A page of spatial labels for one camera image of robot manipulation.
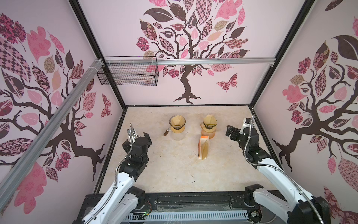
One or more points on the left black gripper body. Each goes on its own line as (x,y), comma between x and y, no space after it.
(149,141)

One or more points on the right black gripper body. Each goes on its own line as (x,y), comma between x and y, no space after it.
(237,136)

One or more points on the grey glass dripper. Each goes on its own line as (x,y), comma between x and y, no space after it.
(177,121)

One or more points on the beige paper coffee filter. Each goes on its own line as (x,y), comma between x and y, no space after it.
(177,121)

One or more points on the wooden dripper ring holder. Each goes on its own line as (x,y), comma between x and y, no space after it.
(178,129)

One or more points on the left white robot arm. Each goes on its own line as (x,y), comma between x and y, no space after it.
(123,197)

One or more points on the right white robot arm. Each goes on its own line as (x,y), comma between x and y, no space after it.
(297,206)

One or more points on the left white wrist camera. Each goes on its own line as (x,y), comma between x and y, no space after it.
(132,135)

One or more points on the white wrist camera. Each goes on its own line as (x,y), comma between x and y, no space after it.
(132,135)
(247,126)

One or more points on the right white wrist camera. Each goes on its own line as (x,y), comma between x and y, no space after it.
(247,126)

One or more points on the clear glass carafe brown handle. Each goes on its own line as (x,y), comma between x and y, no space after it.
(175,134)

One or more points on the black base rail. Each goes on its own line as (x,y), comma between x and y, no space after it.
(190,201)

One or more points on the black wire basket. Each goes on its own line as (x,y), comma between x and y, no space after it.
(129,70)

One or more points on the white slotted cable duct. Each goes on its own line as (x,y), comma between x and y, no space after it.
(187,216)

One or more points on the back aluminium rail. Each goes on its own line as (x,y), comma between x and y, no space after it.
(264,60)

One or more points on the aluminium rail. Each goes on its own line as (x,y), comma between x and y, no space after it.
(26,161)
(264,60)

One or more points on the left aluminium rail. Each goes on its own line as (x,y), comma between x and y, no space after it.
(26,161)

